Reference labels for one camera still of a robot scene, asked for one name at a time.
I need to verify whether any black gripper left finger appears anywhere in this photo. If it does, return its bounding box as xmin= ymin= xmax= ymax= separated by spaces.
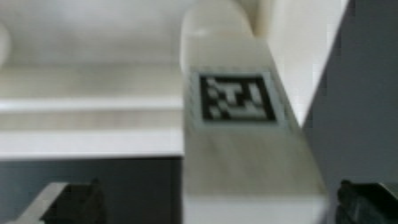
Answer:
xmin=13 ymin=179 xmax=109 ymax=224

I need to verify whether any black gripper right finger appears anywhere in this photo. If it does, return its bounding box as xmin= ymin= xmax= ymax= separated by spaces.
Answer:
xmin=335 ymin=180 xmax=398 ymax=224

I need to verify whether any white table leg with tag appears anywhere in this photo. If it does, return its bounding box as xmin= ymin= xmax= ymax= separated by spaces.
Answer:
xmin=180 ymin=0 xmax=329 ymax=224

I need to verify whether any white square tabletop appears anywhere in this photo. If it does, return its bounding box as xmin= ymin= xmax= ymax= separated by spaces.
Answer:
xmin=0 ymin=0 xmax=349 ymax=120

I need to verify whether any white U-shaped obstacle fence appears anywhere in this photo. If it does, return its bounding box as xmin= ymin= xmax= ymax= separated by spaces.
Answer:
xmin=0 ymin=103 xmax=184 ymax=161

